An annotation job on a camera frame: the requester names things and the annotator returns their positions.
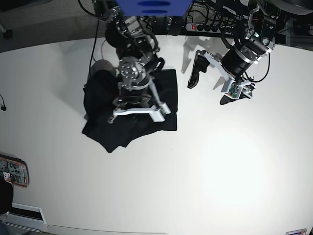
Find black T-shirt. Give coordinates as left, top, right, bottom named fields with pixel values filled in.
left=81, top=68, right=179, bottom=154

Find small colourful card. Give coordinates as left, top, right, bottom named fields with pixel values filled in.
left=285, top=228, right=307, bottom=235

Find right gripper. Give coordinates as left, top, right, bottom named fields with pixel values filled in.
left=114, top=88, right=157, bottom=110

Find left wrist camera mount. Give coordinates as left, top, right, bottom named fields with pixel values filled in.
left=196, top=50, right=255, bottom=99

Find blue plastic bin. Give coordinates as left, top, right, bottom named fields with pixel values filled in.
left=116, top=0, right=192, bottom=16

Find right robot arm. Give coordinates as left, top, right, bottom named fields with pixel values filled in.
left=92, top=0, right=165, bottom=110

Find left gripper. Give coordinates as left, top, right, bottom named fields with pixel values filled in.
left=187, top=47, right=253, bottom=105

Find black chair wheel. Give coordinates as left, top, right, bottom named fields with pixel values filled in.
left=3, top=30, right=13, bottom=40

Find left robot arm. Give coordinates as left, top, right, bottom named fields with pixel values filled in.
left=187, top=0, right=280, bottom=105

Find tangled black cables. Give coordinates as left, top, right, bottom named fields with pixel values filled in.
left=133, top=0, right=245, bottom=35

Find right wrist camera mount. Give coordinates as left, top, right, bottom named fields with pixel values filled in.
left=107, top=78, right=172, bottom=124

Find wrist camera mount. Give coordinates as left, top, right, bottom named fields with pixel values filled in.
left=196, top=50, right=255, bottom=99
left=107, top=78, right=172, bottom=124

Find white power strip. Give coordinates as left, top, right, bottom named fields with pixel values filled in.
left=185, top=23, right=223, bottom=34

